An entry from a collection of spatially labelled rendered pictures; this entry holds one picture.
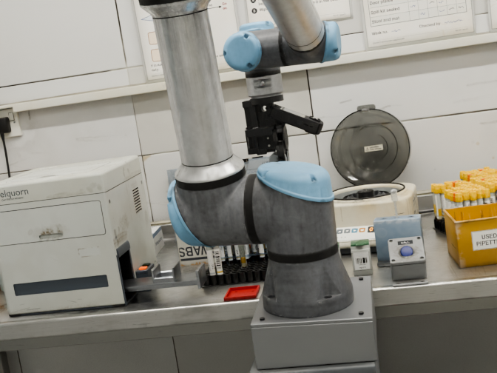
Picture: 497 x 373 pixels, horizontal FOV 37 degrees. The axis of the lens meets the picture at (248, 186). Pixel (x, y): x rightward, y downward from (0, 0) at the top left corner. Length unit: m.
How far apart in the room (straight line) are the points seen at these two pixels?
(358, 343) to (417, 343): 1.13
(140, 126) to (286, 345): 1.19
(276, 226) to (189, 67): 0.28
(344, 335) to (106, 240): 0.65
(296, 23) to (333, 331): 0.52
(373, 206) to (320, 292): 0.65
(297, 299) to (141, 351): 1.29
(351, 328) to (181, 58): 0.49
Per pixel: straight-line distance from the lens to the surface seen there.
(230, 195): 1.20
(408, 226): 1.67
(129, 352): 2.45
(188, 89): 1.16
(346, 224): 1.84
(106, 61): 2.28
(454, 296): 1.56
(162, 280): 1.66
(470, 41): 2.13
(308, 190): 1.16
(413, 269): 1.55
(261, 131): 1.57
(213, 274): 1.71
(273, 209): 1.17
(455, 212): 1.73
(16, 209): 1.72
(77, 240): 1.68
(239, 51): 1.45
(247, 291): 1.63
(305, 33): 1.35
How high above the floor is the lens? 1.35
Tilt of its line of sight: 9 degrees down
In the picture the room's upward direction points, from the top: 8 degrees counter-clockwise
